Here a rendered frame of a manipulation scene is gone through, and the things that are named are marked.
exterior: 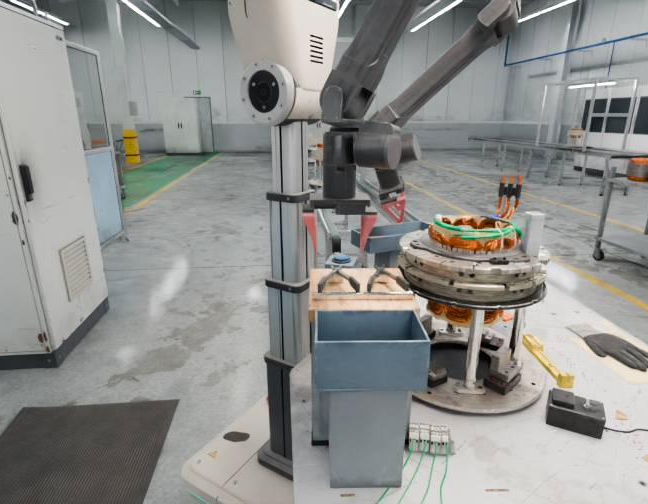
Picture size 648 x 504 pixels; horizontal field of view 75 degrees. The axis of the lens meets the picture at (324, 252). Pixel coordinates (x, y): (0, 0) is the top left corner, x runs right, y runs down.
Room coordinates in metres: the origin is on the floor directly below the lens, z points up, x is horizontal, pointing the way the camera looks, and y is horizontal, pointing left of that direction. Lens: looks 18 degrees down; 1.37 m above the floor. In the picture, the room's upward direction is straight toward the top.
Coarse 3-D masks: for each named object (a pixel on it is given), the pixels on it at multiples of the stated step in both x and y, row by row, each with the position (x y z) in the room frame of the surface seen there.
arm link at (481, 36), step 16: (496, 0) 1.06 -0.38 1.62; (480, 16) 1.07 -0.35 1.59; (496, 16) 1.05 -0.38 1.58; (480, 32) 1.08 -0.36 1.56; (464, 48) 1.10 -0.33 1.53; (480, 48) 1.09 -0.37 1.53; (432, 64) 1.13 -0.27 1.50; (448, 64) 1.11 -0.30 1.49; (464, 64) 1.10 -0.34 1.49; (416, 80) 1.14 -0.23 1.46; (432, 80) 1.12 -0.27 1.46; (448, 80) 1.12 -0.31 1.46; (400, 96) 1.15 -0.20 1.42; (416, 96) 1.13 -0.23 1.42; (432, 96) 1.14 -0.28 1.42; (384, 112) 1.15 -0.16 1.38; (400, 112) 1.13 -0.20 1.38; (400, 128) 1.17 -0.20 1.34
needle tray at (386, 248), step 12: (372, 228) 1.20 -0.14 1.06; (384, 228) 1.22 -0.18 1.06; (396, 228) 1.23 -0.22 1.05; (408, 228) 1.25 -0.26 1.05; (420, 228) 1.27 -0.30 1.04; (372, 240) 1.08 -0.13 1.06; (384, 240) 1.09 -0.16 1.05; (396, 240) 1.11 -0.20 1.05; (372, 252) 1.08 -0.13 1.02; (384, 252) 1.14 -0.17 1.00; (396, 252) 1.13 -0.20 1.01; (396, 264) 1.13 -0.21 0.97
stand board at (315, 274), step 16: (320, 272) 0.82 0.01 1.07; (352, 272) 0.82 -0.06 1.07; (368, 272) 0.82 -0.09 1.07; (400, 272) 0.82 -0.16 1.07; (336, 288) 0.73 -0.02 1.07; (352, 288) 0.73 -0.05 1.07; (384, 288) 0.73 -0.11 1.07; (400, 288) 0.73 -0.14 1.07; (320, 304) 0.66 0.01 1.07; (336, 304) 0.66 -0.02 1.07; (352, 304) 0.66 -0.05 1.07; (368, 304) 0.66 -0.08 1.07; (384, 304) 0.66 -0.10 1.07; (400, 304) 0.66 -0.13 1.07; (416, 304) 0.66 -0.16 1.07
